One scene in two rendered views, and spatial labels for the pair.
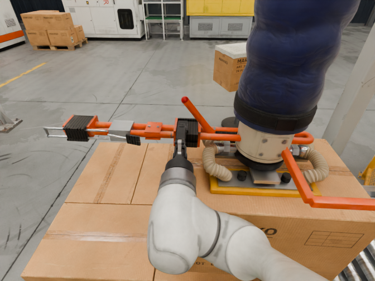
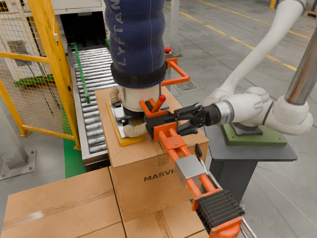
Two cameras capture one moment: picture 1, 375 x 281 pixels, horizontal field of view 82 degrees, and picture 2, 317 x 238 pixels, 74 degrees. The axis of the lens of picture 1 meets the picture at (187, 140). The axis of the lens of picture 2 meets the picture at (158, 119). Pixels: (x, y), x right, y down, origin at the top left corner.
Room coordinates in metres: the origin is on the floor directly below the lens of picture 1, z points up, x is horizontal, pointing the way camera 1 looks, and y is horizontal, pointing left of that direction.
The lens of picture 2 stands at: (0.82, 0.52, 1.68)
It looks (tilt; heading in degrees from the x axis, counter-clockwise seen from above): 38 degrees down; 247
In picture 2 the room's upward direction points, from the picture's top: straight up
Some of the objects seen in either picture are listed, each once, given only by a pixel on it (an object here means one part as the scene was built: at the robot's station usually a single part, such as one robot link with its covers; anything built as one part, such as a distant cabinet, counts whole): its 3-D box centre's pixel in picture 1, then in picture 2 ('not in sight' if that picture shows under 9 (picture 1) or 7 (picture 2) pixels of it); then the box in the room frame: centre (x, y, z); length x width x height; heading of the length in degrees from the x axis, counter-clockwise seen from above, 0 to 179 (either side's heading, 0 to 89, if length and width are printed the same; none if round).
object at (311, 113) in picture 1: (273, 104); (139, 67); (0.57, -0.25, 1.31); 0.23 x 0.23 x 0.04
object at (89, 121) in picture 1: (82, 126); (215, 213); (0.60, 0.35, 1.21); 0.08 x 0.07 x 0.05; 88
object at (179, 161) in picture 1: (179, 165); (202, 117); (0.43, 0.02, 1.20); 0.09 x 0.07 x 0.08; 178
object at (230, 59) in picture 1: (245, 65); not in sight; (2.51, -0.67, 0.82); 0.60 x 0.40 x 0.40; 111
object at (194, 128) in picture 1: (187, 132); (161, 124); (0.58, 0.00, 1.20); 0.10 x 0.08 x 0.06; 178
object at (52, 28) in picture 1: (56, 29); not in sight; (7.01, 3.84, 0.45); 1.21 x 1.03 x 0.91; 87
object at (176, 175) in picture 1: (177, 186); (219, 113); (0.35, 0.02, 1.20); 0.09 x 0.06 x 0.09; 88
